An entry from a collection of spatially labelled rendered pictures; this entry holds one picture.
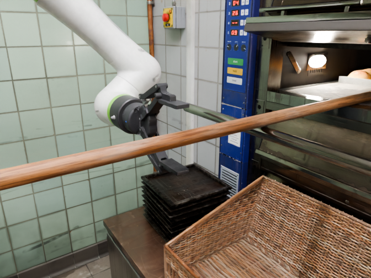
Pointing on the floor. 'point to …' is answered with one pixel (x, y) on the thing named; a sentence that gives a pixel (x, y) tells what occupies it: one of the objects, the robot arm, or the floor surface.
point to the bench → (134, 246)
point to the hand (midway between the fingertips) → (180, 139)
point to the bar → (293, 142)
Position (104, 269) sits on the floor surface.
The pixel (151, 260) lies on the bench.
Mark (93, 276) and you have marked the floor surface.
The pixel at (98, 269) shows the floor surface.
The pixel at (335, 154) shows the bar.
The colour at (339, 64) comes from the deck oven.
